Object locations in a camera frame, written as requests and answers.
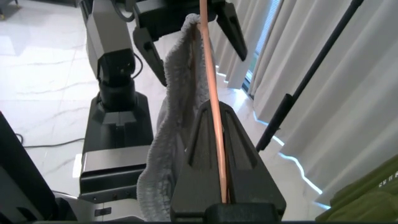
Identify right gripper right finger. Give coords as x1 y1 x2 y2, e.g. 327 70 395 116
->
205 101 287 222

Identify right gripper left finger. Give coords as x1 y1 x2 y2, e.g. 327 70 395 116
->
170 100 226 222

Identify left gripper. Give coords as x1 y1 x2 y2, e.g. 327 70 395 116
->
132 0 249 87

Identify pink clothes hanger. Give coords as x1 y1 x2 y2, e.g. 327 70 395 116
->
198 0 229 205

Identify pale grey shorts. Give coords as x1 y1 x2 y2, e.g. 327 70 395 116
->
136 12 215 222

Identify green t-shirt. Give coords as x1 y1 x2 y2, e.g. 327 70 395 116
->
315 154 398 222

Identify black clothes rack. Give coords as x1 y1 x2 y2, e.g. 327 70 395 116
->
255 0 364 152

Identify white curtain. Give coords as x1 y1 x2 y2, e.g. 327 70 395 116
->
208 0 274 90
248 0 398 206

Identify window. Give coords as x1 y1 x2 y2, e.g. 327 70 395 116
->
245 0 282 96

